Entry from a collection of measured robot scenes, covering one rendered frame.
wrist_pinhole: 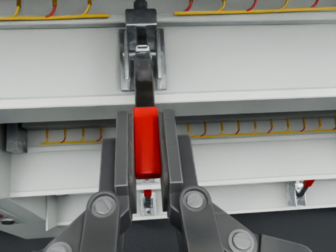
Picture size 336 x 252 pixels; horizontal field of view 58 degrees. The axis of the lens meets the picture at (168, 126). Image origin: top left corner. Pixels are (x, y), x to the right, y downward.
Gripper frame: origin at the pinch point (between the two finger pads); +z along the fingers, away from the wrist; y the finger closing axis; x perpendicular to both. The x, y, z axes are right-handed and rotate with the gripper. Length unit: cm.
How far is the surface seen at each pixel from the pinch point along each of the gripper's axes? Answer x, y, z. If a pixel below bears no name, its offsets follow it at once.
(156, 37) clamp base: 1.9, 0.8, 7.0
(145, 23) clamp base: 2.5, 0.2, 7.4
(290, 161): -19.4, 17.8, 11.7
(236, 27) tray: 0.8, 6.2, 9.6
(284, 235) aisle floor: -53, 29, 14
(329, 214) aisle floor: -52, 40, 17
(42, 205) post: -31.7, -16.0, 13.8
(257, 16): 1.5, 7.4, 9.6
